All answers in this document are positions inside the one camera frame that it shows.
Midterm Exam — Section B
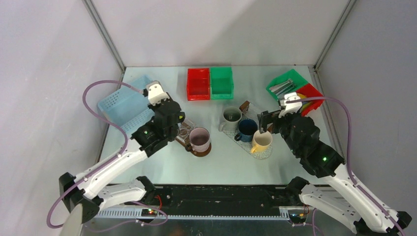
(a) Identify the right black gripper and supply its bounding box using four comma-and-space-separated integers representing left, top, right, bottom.
257, 107, 301, 156

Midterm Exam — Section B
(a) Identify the brown ended acrylic rack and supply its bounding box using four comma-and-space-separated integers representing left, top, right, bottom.
239, 101, 263, 130

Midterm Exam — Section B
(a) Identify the dark blue mug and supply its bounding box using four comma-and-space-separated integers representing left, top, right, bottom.
234, 119, 258, 143

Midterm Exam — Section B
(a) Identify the clear acrylic holder rack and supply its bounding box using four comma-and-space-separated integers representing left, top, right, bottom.
175, 118, 197, 147

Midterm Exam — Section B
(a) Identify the cream yellow mug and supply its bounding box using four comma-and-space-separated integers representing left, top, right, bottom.
250, 130, 273, 153

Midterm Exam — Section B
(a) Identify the grey mug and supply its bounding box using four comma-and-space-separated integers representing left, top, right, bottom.
218, 107, 242, 132

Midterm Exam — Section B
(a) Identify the mauve pink mug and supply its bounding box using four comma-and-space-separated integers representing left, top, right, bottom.
185, 127, 210, 152

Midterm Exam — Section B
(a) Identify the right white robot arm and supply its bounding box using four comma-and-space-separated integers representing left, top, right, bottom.
257, 111, 412, 236

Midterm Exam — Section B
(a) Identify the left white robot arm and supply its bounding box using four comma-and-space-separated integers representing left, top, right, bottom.
59, 99, 185, 223

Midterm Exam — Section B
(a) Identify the clear glass oval tray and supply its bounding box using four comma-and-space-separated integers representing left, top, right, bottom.
223, 131, 273, 160

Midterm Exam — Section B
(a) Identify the brown wooden oval tray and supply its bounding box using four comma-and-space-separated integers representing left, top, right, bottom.
175, 137, 212, 157

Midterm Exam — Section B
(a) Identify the green toothbrush bin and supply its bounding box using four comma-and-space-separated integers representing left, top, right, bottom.
266, 69, 308, 100

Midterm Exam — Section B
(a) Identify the red toothpaste bin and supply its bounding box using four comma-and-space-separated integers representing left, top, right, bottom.
295, 83, 325, 117

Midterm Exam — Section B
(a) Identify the light blue plastic basket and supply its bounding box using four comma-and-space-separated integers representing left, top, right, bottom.
97, 86, 154, 135

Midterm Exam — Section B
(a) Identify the red plastic bin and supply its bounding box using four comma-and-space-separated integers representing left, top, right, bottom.
186, 68, 210, 101

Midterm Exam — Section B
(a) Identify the green plastic bin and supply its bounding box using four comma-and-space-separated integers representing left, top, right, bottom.
209, 67, 234, 100

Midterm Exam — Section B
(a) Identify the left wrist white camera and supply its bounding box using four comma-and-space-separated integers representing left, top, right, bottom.
143, 81, 170, 106

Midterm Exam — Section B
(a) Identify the wrist white camera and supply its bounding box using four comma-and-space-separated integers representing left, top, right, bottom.
143, 81, 170, 106
278, 92, 302, 118

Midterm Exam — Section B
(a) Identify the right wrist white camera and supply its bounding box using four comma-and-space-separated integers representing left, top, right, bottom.
278, 92, 302, 118

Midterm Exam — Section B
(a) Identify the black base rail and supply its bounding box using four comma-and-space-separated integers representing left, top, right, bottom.
140, 184, 303, 217

